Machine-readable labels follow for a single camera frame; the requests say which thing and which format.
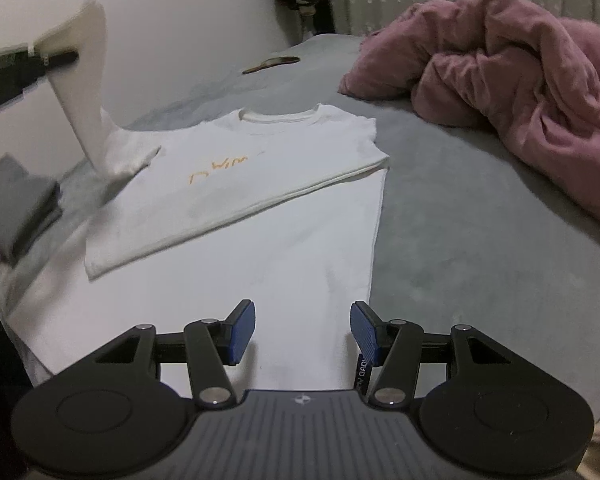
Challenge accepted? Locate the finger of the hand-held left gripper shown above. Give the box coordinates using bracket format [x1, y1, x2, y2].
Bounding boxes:
[36, 50, 78, 68]

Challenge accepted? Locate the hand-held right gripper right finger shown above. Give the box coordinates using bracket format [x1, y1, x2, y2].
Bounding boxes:
[349, 301, 511, 408]

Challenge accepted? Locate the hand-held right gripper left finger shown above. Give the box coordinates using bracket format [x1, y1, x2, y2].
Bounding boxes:
[95, 299, 257, 408]

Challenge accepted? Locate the white long-sleeve printed shirt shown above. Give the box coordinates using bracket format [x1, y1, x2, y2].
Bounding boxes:
[7, 0, 392, 396]

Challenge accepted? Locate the folded grey sweater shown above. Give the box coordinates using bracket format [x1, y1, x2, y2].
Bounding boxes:
[0, 156, 63, 267]

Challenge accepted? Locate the brown wooden brush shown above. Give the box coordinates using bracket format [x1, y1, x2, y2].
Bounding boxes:
[242, 56, 301, 75]

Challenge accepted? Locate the pink quilt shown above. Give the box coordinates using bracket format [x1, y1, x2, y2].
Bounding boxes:
[338, 0, 600, 233]

